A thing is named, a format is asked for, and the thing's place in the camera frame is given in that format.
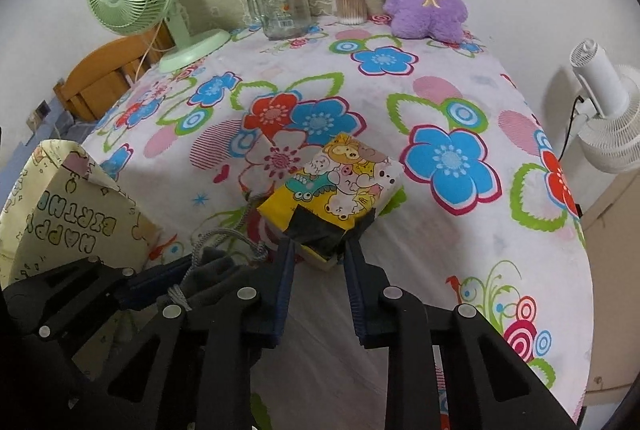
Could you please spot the beige wardrobe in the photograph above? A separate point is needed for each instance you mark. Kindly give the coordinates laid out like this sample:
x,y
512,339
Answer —
x,y
612,260

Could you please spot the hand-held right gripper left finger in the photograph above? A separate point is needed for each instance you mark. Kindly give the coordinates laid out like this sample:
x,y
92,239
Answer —
x,y
281,295

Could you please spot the white standing fan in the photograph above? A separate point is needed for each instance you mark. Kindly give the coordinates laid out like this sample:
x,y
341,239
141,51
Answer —
x,y
607,110

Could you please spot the yellow cartoon tissue pack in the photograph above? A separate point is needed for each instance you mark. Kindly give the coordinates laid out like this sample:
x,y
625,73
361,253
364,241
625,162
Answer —
x,y
340,180

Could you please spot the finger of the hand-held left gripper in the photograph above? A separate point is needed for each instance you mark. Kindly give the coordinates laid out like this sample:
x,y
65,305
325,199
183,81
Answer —
x,y
147,282

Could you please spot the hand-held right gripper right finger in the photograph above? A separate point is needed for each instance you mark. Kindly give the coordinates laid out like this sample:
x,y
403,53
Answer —
x,y
356,297

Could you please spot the cotton swab jar orange lid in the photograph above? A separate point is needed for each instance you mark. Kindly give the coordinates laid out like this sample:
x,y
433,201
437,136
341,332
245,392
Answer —
x,y
351,5

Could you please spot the glass jar mug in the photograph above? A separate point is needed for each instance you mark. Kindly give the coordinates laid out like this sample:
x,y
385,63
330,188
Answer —
x,y
280,5

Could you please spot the wall socket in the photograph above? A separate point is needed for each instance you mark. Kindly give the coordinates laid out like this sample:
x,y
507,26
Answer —
x,y
40,113

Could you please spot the yellow printed paper gift bag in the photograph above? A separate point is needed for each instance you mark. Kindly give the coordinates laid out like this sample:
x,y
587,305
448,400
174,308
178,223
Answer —
x,y
60,215

